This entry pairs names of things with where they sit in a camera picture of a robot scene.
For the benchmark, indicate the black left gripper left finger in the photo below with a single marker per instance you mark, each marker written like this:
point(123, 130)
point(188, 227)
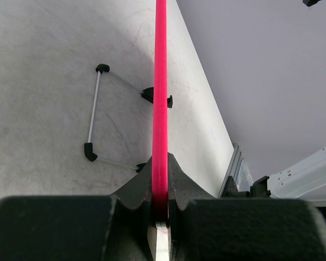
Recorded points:
point(131, 236)

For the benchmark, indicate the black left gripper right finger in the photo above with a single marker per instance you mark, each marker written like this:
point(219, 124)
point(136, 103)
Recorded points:
point(181, 190)

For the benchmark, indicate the pink framed whiteboard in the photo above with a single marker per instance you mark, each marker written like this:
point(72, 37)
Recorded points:
point(160, 126)

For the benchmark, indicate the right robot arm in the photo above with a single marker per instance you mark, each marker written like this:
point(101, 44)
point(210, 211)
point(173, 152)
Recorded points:
point(298, 180)

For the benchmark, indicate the aluminium front rail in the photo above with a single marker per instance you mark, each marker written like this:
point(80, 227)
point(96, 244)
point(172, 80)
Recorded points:
point(237, 181)

